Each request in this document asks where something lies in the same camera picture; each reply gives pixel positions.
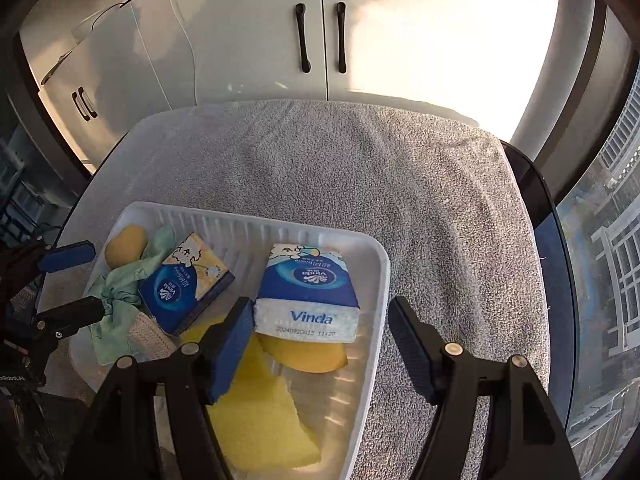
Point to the white plastic tray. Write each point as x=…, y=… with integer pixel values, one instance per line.
x=240, y=240

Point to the white cabinet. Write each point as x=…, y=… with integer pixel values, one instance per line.
x=425, y=25

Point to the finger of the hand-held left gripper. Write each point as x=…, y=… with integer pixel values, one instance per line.
x=75, y=315
x=67, y=256

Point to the yellow rectangular sponge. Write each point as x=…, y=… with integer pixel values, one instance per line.
x=260, y=425

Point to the blue tissue pack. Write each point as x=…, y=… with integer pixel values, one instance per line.
x=175, y=290
x=307, y=285

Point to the white knit cloth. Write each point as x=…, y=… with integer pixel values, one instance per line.
x=147, y=335

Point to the dark window frame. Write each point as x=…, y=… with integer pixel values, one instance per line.
x=600, y=85

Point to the mint green cloth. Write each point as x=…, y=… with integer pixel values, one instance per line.
x=120, y=285

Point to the white lattice building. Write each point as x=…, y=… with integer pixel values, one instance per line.
x=622, y=270

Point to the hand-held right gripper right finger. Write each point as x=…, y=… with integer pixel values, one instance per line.
x=415, y=345

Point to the yellow teardrop makeup sponge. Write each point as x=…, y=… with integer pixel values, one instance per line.
x=305, y=357

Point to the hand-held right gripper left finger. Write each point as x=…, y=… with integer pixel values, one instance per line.
x=230, y=355

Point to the grey towel mat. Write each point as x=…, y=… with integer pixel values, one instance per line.
x=400, y=185

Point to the yellow gourd makeup sponge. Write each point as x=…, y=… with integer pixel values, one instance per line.
x=125, y=246

